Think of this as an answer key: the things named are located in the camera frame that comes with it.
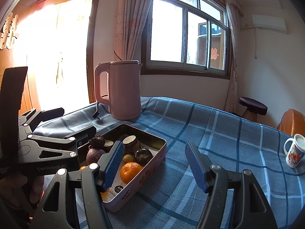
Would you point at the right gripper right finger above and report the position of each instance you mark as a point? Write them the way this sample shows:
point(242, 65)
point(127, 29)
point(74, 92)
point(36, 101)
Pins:
point(213, 180)

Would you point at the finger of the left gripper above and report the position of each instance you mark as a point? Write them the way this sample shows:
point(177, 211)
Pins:
point(71, 142)
point(34, 117)

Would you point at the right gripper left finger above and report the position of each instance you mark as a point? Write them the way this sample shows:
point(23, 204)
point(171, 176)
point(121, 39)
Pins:
point(95, 179)

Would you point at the large orange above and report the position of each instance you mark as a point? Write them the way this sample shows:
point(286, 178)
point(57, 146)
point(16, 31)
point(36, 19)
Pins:
point(106, 192)

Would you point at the purple round radish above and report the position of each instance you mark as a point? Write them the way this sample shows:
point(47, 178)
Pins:
point(94, 155)

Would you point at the orange mandarin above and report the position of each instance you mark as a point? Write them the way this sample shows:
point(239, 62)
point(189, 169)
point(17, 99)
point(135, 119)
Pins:
point(129, 171)

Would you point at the dark water chestnut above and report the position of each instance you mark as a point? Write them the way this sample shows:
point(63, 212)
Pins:
point(97, 142)

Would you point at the small yellow longan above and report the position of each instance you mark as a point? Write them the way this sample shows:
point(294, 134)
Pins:
point(128, 158)

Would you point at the pink metal tin box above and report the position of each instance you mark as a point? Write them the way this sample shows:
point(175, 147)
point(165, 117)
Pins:
point(120, 192)

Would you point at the pink electric kettle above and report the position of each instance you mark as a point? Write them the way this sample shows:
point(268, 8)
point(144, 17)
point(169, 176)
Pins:
point(124, 94)

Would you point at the pink right curtain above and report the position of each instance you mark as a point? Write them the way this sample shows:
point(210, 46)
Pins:
point(234, 12)

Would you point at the pink curtain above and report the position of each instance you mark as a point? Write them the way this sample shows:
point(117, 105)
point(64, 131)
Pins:
point(234, 12)
point(130, 21)

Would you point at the dark purple round stool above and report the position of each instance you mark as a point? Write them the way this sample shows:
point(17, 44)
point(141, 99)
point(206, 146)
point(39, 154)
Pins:
point(253, 108)

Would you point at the white cartoon enamel mug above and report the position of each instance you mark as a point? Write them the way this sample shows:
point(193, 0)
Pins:
point(296, 151)

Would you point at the brown leather sofa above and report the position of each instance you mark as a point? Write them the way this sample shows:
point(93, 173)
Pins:
point(292, 122)

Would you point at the pink left curtain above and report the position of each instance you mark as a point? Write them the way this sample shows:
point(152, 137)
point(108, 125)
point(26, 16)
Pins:
point(130, 21)

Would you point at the brown wooden door frame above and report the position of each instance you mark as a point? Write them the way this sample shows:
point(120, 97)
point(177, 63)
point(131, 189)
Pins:
point(54, 39)

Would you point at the window with brown frame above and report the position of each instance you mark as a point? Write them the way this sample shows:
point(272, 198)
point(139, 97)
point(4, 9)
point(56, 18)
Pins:
point(187, 37)

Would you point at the white wall air conditioner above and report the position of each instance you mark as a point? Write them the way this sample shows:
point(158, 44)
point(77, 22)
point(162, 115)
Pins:
point(269, 23)

